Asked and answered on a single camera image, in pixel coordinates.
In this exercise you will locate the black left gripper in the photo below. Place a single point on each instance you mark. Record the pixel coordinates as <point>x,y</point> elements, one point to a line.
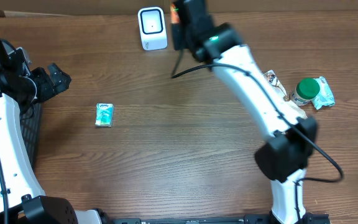
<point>49,88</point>

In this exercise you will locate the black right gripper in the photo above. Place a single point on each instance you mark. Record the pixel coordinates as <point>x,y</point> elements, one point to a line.
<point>181,35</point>

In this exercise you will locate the orange tissue pack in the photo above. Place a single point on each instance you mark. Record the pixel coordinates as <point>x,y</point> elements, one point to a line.
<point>175,19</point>

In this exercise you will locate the green Kleenex tissue pack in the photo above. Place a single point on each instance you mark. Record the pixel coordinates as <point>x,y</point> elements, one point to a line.
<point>104,114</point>

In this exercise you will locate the brown white snack pouch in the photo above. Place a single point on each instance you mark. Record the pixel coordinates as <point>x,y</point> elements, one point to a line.
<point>271,77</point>

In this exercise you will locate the green lid jar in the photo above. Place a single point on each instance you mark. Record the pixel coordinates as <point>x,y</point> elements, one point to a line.
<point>306,90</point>

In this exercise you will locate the teal packet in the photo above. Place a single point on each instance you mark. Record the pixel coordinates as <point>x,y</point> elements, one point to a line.
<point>325,96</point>

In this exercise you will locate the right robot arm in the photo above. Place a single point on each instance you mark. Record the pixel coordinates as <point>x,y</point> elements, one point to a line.
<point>288,137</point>

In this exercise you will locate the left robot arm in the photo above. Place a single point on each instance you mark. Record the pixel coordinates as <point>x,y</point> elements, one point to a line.
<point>22,200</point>

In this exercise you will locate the white barcode scanner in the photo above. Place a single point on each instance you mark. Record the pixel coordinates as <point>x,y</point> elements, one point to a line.
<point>152,28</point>

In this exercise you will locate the grey plastic mesh basket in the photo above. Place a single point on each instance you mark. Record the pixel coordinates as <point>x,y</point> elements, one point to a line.
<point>30,129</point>

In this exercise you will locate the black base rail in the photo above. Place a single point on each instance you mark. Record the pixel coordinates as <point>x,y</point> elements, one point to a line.
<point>247,219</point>

